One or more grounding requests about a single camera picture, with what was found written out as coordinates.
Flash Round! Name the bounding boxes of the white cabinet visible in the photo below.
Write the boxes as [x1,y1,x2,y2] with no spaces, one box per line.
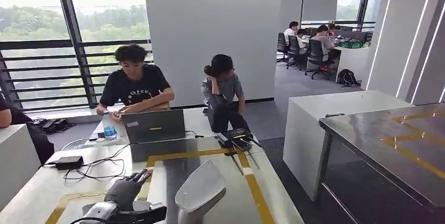
[282,90,415,202]

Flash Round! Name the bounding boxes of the seated person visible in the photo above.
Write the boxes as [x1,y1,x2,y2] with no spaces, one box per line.
[283,20,308,48]
[311,24,342,64]

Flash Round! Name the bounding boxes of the person with laptop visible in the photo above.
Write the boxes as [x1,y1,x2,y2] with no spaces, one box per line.
[95,43,176,122]

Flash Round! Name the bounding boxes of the white desk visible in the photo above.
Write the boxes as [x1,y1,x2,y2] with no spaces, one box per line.
[0,123,42,212]

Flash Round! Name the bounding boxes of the coiled white cable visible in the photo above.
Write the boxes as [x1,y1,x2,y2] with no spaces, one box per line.
[60,137,92,152]

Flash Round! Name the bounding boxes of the yellow tape on steel bench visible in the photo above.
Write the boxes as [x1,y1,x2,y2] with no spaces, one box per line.
[380,111,445,182]

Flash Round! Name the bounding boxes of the clear water bottle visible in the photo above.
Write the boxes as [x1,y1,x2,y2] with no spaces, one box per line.
[101,111,119,143]

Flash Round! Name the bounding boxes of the black backpack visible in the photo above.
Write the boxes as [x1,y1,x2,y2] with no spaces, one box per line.
[336,69,362,88]

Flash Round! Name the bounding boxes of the black cable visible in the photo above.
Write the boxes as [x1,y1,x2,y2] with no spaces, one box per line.
[61,143,131,182]

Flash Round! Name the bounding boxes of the black router with antennas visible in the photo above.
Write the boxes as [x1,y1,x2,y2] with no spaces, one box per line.
[217,128,262,152]

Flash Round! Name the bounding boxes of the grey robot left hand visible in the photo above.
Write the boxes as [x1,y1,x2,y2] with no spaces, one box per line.
[104,168,152,212]

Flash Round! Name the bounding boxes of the grey laptop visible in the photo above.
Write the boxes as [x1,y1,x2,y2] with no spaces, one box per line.
[120,109,186,144]

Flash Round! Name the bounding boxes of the green basket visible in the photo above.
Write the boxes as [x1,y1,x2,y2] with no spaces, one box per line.
[337,40,364,50]

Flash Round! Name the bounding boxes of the yellow tape strip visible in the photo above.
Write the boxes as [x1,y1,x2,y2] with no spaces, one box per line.
[45,190,109,224]

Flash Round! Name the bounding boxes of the curved silver metal part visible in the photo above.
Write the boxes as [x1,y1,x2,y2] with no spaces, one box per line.
[174,159,227,224]

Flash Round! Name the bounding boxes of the person resting head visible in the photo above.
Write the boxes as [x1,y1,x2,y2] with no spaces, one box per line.
[200,54,252,134]

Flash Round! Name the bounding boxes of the black office chair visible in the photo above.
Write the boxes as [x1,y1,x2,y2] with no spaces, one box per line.
[305,38,335,80]
[286,35,309,70]
[276,33,290,63]

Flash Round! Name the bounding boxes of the brown cardboard box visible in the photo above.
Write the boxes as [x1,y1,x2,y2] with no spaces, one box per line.
[142,101,171,113]

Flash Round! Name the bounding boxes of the black devices on floor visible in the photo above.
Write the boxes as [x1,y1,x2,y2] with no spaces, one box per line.
[33,118,76,135]

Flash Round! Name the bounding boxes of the steel bench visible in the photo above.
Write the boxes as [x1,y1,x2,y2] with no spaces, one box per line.
[317,102,445,224]

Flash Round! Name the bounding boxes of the yellow tape rectangle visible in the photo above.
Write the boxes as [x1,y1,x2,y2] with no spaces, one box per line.
[136,147,276,224]

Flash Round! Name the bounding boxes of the black window railing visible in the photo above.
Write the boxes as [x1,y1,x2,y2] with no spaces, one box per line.
[0,0,154,113]

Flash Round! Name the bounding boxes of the black power adapter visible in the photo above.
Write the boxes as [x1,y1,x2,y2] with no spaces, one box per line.
[54,155,84,172]

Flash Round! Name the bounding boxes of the person at picture edge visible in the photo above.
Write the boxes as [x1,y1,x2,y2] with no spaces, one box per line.
[0,92,56,165]

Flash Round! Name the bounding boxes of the dark wrist camera box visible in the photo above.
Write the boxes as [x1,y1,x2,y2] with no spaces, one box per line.
[115,202,168,224]

